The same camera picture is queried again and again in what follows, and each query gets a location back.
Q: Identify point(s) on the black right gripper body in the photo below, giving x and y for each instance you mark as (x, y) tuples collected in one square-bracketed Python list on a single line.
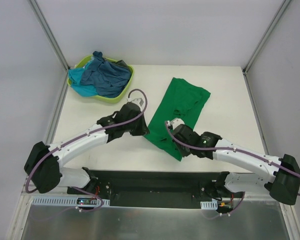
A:
[(181, 146)]

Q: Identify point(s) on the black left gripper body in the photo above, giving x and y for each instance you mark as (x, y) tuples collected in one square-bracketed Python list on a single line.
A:
[(139, 125)]

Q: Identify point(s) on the green t shirt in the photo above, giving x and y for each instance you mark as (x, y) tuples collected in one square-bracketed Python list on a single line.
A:
[(181, 100)]

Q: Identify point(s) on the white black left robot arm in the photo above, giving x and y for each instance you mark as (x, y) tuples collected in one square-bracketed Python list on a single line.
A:
[(45, 165)]

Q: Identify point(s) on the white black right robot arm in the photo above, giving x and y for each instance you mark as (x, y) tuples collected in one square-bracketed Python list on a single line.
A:
[(265, 166)]

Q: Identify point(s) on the dark blue t shirt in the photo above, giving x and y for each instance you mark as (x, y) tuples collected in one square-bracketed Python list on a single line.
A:
[(108, 78)]

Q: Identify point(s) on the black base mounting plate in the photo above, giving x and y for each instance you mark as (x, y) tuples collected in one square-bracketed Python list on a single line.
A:
[(159, 200)]

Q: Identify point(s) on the grey t shirt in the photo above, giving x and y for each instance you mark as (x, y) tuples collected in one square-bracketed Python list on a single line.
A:
[(122, 64)]

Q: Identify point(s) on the teal t shirt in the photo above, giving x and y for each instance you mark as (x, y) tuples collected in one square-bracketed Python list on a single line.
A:
[(75, 76)]

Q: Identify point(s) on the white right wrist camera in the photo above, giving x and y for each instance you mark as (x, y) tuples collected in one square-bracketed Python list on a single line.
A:
[(173, 124)]

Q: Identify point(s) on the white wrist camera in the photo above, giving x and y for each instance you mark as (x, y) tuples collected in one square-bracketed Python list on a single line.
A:
[(173, 124), (137, 101)]

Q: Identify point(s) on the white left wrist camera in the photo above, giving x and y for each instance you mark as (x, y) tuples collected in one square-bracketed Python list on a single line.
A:
[(137, 101)]

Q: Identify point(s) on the right white slotted cable duct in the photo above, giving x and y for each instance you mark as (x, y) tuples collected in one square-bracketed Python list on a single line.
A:
[(209, 205)]

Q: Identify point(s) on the white slotted cable duct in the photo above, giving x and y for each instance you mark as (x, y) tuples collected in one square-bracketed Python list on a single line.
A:
[(66, 201), (209, 205)]

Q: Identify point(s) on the left white slotted cable duct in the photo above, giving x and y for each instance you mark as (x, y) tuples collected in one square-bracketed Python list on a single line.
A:
[(66, 201)]

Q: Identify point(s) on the left aluminium frame post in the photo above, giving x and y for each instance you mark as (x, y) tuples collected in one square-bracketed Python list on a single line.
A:
[(48, 32)]

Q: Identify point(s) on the aluminium frame post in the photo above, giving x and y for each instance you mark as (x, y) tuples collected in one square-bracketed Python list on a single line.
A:
[(48, 32), (267, 34)]

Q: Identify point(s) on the right aluminium frame post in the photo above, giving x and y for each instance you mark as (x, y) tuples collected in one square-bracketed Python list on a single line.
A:
[(267, 34)]

